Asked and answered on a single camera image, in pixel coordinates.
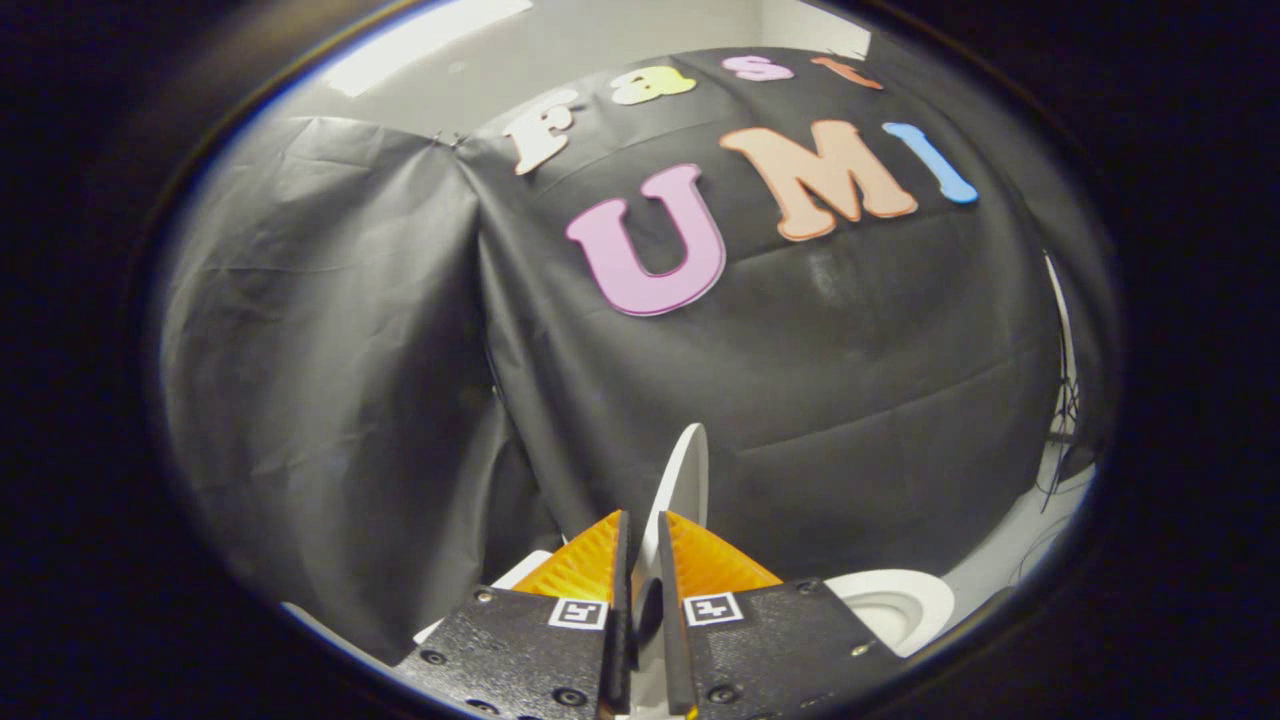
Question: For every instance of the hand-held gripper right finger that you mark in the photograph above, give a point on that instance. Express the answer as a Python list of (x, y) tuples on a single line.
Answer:
[(672, 640)]

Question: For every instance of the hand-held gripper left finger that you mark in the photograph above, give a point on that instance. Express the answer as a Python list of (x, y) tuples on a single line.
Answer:
[(621, 620)]

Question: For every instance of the white toilet lid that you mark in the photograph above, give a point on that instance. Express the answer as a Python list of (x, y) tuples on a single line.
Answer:
[(685, 480)]

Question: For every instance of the white toilet with tank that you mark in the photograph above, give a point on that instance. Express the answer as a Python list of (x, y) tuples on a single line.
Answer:
[(900, 610)]

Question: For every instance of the black backdrop cloth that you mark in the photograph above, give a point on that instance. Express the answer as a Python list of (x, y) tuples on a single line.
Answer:
[(400, 350)]

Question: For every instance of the black tripod stand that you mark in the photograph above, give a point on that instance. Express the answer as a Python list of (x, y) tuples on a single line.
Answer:
[(1068, 420)]

